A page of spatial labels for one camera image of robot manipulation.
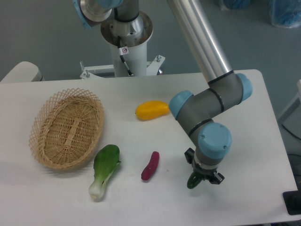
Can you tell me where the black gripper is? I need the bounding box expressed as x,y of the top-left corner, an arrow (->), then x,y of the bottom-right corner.
184,148 -> 223,185

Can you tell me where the dark green cucumber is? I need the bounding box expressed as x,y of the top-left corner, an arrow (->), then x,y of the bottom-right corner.
187,171 -> 203,189

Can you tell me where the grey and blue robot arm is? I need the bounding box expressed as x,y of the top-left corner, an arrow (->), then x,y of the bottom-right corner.
73,0 -> 253,189

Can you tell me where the purple sweet potato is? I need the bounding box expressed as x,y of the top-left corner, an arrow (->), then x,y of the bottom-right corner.
141,151 -> 160,181

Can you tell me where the yellow mango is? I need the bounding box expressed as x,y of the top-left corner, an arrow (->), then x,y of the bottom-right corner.
135,100 -> 170,121

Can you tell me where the black device at table edge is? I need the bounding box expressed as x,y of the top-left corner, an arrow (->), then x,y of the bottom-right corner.
282,190 -> 301,215

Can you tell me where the green bok choy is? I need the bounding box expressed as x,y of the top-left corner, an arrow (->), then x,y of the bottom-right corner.
88,145 -> 120,200

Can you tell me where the woven wicker basket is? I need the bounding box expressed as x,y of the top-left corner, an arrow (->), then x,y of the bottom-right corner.
29,88 -> 104,170

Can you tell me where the blue plastic bag top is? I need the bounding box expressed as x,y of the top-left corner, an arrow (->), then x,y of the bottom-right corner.
219,0 -> 251,10

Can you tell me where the blue plastic bag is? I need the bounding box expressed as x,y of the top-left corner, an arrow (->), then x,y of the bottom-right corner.
269,0 -> 301,28
219,0 -> 251,10

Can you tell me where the white chair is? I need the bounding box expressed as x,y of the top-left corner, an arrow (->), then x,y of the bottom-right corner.
0,61 -> 45,84

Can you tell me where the white furniture frame right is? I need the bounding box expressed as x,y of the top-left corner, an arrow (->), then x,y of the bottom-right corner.
277,80 -> 301,122

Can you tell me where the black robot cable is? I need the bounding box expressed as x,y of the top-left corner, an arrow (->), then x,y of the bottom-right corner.
113,4 -> 135,77

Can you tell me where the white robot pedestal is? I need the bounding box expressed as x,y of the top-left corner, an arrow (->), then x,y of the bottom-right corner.
80,11 -> 165,79

